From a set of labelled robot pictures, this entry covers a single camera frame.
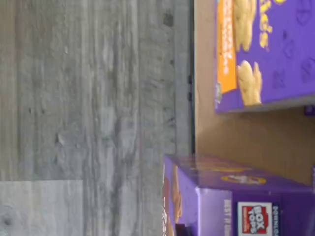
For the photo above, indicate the purple Annie's box brown patch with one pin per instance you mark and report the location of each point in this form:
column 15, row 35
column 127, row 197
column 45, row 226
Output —
column 216, row 196

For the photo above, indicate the brown wooden shelf board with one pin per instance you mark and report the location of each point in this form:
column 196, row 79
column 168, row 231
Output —
column 246, row 135

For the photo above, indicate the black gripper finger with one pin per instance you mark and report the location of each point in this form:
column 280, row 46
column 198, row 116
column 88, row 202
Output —
column 184, row 230

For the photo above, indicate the black metal shelf rack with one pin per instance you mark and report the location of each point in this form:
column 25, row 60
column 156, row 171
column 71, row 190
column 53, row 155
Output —
column 192, row 49

